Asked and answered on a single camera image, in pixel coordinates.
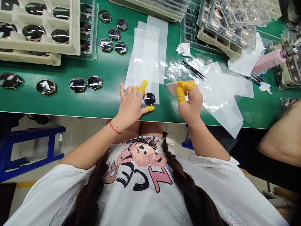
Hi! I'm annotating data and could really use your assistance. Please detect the person's left hand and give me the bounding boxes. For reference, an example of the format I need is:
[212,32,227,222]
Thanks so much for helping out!
[110,81,156,134]

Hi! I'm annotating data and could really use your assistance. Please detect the person's right hand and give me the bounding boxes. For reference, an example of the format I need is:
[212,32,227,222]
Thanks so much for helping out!
[176,80,203,123]

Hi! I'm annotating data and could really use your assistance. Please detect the round black watch case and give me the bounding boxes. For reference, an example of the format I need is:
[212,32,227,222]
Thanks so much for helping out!
[87,75,104,91]
[98,10,112,24]
[0,72,24,90]
[108,28,122,42]
[143,92,156,105]
[69,78,87,93]
[116,19,129,31]
[114,41,129,55]
[36,79,58,96]
[99,38,114,52]

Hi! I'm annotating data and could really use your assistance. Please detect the beige card piece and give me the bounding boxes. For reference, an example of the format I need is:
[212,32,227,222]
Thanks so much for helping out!
[166,82,180,97]

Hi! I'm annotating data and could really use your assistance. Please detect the person's legs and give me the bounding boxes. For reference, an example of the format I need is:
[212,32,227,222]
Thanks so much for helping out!
[135,120,189,143]

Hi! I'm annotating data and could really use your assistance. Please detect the pile of translucent film sheets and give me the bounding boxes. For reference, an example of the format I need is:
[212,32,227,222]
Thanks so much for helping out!
[188,62,256,139]

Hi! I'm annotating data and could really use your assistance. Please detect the black tweezers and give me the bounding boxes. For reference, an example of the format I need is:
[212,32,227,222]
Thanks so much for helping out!
[181,60,207,82]

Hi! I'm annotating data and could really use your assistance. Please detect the blue plastic stool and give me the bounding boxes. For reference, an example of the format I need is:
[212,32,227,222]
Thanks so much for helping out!
[181,124,195,150]
[0,126,67,183]

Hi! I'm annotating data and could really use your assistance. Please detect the clear crinkled plastic bag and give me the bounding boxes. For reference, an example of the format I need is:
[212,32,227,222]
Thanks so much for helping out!
[162,57,226,88]

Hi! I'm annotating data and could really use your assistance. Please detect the wide white film strip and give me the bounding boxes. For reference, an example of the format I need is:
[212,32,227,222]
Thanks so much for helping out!
[124,20,162,105]

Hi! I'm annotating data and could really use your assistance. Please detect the crumpled white tissue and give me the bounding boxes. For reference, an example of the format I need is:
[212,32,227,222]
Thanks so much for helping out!
[176,42,193,57]

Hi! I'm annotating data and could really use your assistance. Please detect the long white film strip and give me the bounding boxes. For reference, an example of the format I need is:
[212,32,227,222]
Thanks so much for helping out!
[146,15,170,86]

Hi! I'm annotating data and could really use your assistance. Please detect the beige compartment tray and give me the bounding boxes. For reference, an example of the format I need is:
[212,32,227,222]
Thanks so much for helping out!
[196,26,243,59]

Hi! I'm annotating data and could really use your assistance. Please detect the white paper sheet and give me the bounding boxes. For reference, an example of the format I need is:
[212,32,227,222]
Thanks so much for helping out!
[227,32,267,77]

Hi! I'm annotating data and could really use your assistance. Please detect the dark pens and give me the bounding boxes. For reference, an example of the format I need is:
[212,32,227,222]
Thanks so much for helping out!
[246,72,264,83]

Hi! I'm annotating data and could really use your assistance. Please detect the small white tissue wad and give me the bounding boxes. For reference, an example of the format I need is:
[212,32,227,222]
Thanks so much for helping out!
[258,82,274,94]

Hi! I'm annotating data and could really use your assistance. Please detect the person's body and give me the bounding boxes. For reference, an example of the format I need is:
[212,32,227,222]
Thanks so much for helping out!
[4,133,290,226]

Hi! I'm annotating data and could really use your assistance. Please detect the stack of clear plastic trays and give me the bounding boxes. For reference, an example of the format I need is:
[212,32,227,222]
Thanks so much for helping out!
[79,0,100,61]

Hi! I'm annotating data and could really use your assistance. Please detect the pink bottle with metal pump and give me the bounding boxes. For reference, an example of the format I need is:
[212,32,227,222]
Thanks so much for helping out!
[252,44,301,74]

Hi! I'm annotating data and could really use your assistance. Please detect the stack of beige pulp trays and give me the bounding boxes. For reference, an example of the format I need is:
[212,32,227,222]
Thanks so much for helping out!
[0,0,81,67]

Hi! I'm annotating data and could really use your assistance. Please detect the small tray with parts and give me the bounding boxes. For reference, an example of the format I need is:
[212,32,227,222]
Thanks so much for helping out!
[280,97,301,113]

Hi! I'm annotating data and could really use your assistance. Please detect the pile of clear blister trays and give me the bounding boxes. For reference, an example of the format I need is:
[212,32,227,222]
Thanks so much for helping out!
[180,0,283,53]

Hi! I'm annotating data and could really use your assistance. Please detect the stack of trays with parts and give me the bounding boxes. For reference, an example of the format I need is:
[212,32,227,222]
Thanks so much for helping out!
[273,30,301,91]

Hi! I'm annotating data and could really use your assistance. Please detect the batch of trayed black watches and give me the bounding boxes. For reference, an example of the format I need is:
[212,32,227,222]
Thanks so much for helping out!
[0,0,71,45]

